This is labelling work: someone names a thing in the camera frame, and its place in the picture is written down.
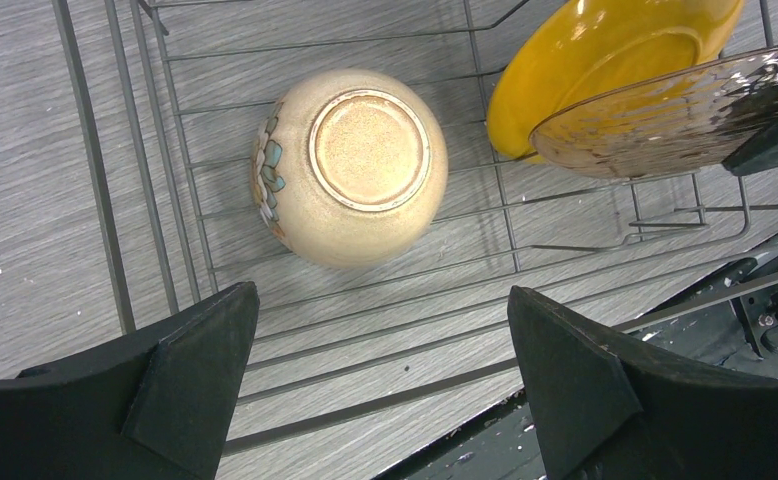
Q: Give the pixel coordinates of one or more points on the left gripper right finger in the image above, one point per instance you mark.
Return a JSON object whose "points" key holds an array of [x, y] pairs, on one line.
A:
{"points": [[607, 405]]}

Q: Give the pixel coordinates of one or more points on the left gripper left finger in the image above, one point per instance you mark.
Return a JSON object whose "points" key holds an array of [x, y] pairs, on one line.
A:
{"points": [[152, 404]]}

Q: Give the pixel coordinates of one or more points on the amber glass bowl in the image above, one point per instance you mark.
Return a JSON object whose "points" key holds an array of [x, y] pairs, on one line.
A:
{"points": [[674, 123]]}

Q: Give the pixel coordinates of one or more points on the yellow plate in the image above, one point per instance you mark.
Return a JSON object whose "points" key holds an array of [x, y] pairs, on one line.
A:
{"points": [[587, 48]]}

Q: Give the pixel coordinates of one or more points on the beige floral bowl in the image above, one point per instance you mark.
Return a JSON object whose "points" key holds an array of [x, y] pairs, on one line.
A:
{"points": [[349, 168]]}

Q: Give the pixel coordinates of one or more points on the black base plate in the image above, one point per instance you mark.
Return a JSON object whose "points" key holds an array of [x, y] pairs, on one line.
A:
{"points": [[501, 442]]}

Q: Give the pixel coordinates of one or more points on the black wire dish rack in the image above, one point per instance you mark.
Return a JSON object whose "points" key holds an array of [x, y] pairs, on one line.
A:
{"points": [[409, 350]]}

